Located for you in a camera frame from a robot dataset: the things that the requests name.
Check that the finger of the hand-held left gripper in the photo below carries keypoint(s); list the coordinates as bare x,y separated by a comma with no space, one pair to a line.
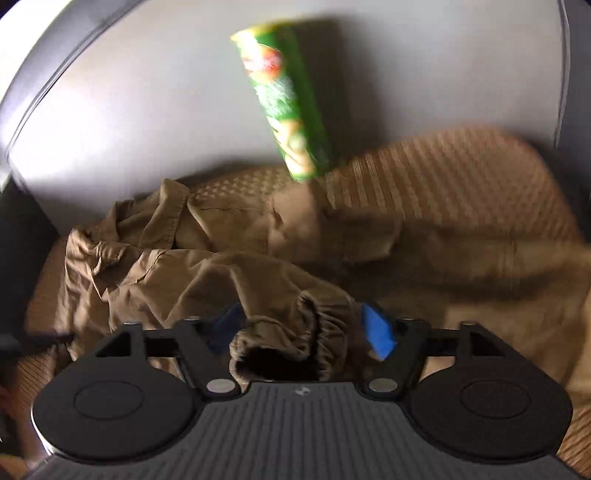
41,340

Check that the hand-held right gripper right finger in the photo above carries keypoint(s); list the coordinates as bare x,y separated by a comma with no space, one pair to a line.
378,330

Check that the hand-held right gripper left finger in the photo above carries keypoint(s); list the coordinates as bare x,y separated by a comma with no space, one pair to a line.
224,325

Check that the brown pants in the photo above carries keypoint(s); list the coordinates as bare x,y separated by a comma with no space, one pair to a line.
184,277

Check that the brown woven mat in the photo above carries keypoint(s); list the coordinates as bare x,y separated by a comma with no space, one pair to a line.
438,175

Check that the dark grey leather sofa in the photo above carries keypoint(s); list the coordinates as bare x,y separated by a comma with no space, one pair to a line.
138,115

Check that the green chips can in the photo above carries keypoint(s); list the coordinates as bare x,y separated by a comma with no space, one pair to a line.
286,101

